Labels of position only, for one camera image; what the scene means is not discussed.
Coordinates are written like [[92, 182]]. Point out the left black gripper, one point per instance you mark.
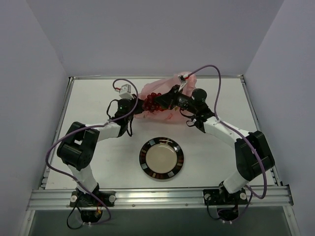
[[139, 105]]

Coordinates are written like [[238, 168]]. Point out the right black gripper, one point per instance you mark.
[[166, 99]]

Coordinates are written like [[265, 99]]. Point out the pink plastic bag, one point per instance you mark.
[[162, 86]]

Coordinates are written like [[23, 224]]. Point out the red fake grape bunch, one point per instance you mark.
[[150, 105]]

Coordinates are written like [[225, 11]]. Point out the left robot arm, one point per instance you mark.
[[77, 149]]

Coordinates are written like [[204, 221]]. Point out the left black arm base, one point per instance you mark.
[[93, 208]]

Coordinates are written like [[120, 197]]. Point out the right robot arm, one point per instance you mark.
[[252, 152]]

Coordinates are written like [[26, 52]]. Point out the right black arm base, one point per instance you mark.
[[224, 207]]

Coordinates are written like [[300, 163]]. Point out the dark rimmed beige plate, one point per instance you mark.
[[161, 158]]

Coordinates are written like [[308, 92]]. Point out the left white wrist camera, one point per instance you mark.
[[125, 92]]

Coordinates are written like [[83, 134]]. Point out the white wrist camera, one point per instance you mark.
[[183, 78], [125, 92]]

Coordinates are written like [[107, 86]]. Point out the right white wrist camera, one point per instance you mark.
[[183, 78]]

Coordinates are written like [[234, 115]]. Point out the aluminium front rail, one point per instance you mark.
[[156, 198]]

